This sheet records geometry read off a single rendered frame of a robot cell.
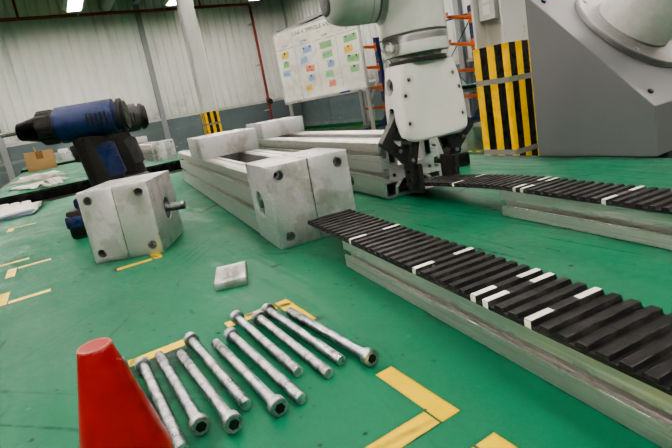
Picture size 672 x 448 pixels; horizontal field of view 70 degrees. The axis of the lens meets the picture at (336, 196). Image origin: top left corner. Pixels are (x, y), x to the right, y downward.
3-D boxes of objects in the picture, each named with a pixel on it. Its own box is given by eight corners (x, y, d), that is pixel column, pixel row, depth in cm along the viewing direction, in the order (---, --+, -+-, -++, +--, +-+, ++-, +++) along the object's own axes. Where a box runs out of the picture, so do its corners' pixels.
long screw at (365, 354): (380, 362, 28) (377, 347, 28) (367, 370, 28) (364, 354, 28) (296, 314, 37) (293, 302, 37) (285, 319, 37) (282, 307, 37)
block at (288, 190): (376, 221, 59) (364, 144, 57) (281, 250, 54) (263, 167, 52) (345, 211, 67) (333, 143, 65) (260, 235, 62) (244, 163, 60)
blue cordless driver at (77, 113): (151, 224, 82) (117, 95, 78) (26, 251, 79) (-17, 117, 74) (157, 215, 90) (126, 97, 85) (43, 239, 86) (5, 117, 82)
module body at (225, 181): (329, 215, 66) (318, 154, 64) (260, 235, 62) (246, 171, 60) (220, 173, 138) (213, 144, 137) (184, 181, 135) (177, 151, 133)
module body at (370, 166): (443, 183, 73) (435, 128, 71) (386, 199, 69) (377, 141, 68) (282, 159, 145) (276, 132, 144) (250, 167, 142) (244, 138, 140)
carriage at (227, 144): (262, 162, 94) (255, 127, 93) (206, 174, 90) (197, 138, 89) (243, 158, 108) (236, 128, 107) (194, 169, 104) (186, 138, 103)
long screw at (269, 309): (262, 317, 37) (259, 305, 37) (273, 312, 38) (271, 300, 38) (336, 371, 29) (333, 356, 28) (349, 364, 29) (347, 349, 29)
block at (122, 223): (182, 248, 63) (164, 177, 61) (95, 264, 62) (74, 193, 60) (199, 228, 72) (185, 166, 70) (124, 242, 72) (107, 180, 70)
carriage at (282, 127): (306, 141, 124) (301, 115, 122) (266, 150, 120) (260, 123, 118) (287, 141, 138) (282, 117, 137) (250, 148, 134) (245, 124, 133)
